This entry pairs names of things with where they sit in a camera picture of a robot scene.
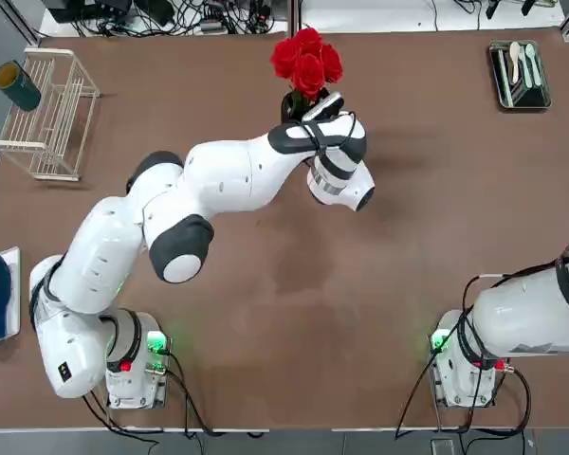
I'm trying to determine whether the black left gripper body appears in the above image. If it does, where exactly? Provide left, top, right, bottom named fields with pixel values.
left=312, top=98, right=347, bottom=124

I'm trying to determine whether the red rose bouquet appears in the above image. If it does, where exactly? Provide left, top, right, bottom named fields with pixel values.
left=269, top=27, right=345, bottom=118

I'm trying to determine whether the shiny metal tray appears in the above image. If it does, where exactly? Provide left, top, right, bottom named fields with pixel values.
left=488, top=39, right=552, bottom=114

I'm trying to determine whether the beige spoon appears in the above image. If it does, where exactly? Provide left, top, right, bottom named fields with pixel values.
left=508, top=41, right=523, bottom=84

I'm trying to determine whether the dark green cylindrical cup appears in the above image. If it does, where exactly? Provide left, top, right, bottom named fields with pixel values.
left=0, top=60, right=43, bottom=113

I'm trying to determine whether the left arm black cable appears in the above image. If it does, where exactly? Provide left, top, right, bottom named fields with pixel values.
left=284, top=111, right=359, bottom=160

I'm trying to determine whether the black desk cable bundle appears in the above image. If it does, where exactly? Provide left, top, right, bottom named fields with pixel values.
left=73, top=0, right=290, bottom=37

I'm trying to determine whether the white wire basket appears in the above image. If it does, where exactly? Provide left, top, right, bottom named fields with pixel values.
left=0, top=46, right=101, bottom=182

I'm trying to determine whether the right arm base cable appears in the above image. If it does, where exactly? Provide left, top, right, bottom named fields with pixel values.
left=395, top=272, right=532, bottom=440

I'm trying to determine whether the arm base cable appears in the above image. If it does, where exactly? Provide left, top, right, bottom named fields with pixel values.
left=395, top=272, right=532, bottom=440
left=83, top=348, right=271, bottom=442

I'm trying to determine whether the left arm base cable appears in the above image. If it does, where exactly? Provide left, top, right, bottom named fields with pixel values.
left=83, top=348, right=271, bottom=442

